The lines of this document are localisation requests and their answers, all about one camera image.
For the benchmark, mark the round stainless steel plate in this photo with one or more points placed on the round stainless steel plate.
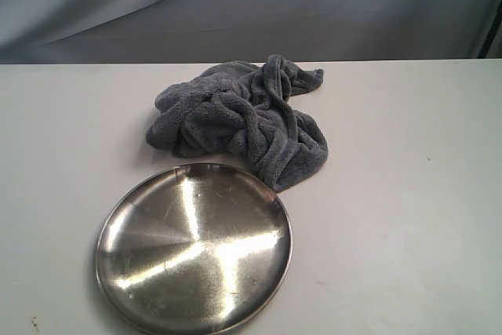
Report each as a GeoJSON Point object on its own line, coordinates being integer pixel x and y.
{"type": "Point", "coordinates": [198, 249]}

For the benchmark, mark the grey fluffy towel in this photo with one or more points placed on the grey fluffy towel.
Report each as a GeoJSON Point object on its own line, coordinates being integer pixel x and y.
{"type": "Point", "coordinates": [242, 109]}

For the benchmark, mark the grey backdrop curtain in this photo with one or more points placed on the grey backdrop curtain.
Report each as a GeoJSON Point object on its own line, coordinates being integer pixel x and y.
{"type": "Point", "coordinates": [205, 31]}

